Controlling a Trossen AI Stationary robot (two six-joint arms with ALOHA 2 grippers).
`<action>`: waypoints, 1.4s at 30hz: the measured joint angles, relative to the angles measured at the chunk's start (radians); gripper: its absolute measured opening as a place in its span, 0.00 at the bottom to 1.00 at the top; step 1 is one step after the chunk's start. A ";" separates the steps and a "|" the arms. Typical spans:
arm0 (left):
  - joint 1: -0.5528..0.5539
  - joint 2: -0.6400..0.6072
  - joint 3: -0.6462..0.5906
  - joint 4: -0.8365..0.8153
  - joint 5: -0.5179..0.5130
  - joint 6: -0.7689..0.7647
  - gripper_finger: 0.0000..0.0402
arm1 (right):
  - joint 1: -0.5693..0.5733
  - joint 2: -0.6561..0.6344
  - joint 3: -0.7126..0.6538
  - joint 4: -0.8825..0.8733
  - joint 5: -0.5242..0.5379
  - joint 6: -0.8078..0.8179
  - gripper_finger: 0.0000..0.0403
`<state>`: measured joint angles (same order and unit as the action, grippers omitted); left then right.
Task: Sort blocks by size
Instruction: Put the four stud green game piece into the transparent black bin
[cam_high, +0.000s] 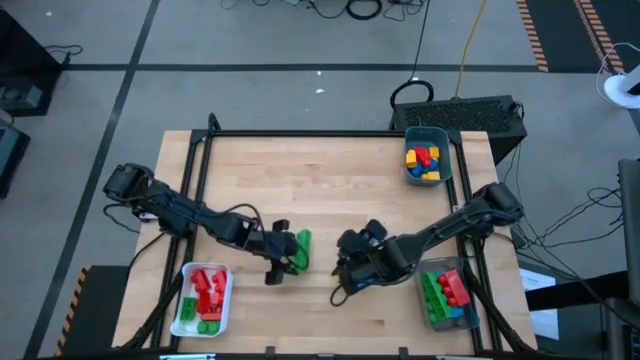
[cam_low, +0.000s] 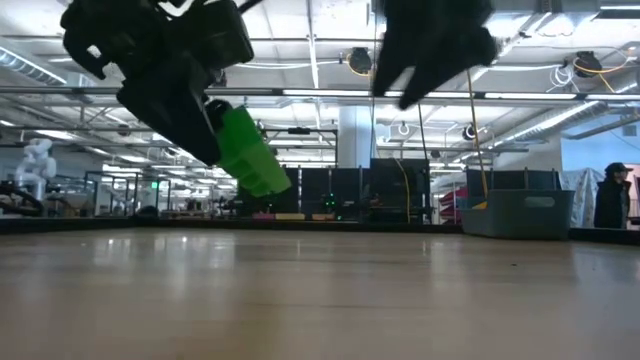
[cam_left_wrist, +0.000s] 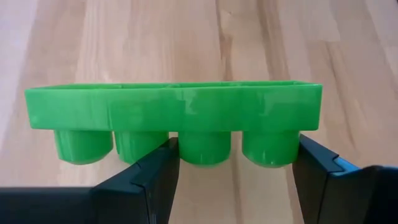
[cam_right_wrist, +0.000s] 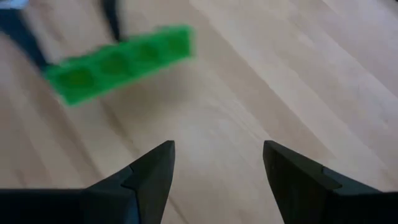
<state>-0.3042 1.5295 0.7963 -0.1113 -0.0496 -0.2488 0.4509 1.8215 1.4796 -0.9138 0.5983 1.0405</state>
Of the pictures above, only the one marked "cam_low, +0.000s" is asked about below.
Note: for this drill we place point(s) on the grey plastic bin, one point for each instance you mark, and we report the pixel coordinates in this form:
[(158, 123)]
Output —
[(520, 220)]

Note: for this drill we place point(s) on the black cabinet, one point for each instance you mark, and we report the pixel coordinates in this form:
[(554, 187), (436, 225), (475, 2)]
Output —
[(390, 190)]

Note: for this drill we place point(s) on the yellow flat item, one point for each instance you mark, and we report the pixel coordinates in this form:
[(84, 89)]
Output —
[(290, 217)]

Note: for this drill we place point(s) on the black metal gantry frame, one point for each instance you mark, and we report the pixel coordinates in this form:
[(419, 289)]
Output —
[(299, 131)]

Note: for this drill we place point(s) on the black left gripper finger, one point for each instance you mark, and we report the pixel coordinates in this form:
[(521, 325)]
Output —
[(218, 112), (170, 110)]

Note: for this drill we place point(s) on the orange flat item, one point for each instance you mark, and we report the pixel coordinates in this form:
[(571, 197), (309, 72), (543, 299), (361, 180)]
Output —
[(323, 217)]

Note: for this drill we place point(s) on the pink flat item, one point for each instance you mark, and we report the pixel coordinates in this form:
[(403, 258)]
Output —
[(263, 217)]

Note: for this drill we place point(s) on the dark blue cart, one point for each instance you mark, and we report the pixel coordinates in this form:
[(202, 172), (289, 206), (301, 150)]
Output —
[(510, 180)]

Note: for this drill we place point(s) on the white robot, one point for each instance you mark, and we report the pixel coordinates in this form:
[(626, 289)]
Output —
[(37, 165)]

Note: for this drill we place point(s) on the person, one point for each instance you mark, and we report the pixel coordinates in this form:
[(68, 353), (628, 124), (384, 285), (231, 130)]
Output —
[(612, 200)]

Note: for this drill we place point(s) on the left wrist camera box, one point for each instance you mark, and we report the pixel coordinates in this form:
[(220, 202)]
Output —
[(227, 35)]

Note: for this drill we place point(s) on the black metal frame rack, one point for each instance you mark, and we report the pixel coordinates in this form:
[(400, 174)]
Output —
[(135, 192)]

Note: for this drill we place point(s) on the patterned white cloth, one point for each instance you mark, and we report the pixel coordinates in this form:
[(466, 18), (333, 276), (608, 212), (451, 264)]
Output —
[(580, 200)]

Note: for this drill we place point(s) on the green four-stud block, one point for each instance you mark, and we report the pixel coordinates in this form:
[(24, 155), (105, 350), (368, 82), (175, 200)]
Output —
[(250, 155)]

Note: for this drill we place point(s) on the red stacked crates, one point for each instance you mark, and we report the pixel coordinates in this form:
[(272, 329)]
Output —
[(452, 200)]

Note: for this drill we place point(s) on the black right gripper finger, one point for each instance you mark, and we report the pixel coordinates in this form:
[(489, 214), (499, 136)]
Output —
[(400, 45), (450, 60)]

